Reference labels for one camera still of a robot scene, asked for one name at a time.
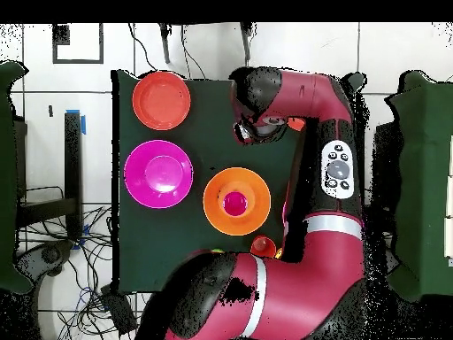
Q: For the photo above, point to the pink large bowl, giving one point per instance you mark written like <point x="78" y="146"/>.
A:
<point x="158" y="173"/>

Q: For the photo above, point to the black power box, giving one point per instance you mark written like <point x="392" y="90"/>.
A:
<point x="118" y="310"/>

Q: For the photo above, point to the dark green tablecloth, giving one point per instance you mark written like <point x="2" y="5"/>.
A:
<point x="212" y="141"/>

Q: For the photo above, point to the black stand leg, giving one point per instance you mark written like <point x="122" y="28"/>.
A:
<point x="165" y="46"/>
<point x="246" y="42"/>

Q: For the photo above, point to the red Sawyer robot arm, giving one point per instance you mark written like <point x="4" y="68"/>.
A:
<point x="300" y="283"/>

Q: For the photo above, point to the blue tape strip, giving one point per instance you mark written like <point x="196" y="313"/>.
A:
<point x="83" y="125"/>

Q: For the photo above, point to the yellow plastic cup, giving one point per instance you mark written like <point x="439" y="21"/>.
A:
<point x="279" y="253"/>

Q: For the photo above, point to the black frame stand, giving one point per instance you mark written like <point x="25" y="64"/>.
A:
<point x="73" y="159"/>

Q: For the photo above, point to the crimson plastic cup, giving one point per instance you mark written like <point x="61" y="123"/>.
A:
<point x="235" y="203"/>

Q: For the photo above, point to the orange large bowl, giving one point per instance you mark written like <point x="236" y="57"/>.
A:
<point x="212" y="198"/>

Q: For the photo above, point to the red shallow bowl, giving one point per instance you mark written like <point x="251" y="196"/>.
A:
<point x="161" y="101"/>
<point x="296" y="123"/>

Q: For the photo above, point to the green cloth covered table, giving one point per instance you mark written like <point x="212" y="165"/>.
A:
<point x="9" y="177"/>
<point x="424" y="177"/>

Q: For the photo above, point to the red-orange plastic cup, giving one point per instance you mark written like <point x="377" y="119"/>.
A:
<point x="263" y="246"/>

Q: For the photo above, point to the black pedestal foot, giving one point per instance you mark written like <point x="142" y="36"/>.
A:
<point x="51" y="255"/>

